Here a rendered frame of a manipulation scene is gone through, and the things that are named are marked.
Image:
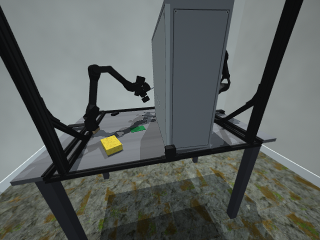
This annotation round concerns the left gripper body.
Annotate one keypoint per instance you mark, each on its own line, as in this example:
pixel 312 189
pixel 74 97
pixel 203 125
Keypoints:
pixel 145 98

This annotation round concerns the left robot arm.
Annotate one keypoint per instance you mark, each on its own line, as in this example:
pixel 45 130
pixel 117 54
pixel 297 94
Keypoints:
pixel 94 72

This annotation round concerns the yellow sponge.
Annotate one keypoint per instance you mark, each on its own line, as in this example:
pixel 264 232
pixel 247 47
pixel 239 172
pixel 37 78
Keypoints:
pixel 111 145

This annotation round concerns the green flat rectangular plate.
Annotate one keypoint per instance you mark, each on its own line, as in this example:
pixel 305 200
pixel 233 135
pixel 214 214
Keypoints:
pixel 138 128

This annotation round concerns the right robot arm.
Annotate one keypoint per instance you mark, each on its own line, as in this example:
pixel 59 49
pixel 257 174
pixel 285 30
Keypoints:
pixel 225 75

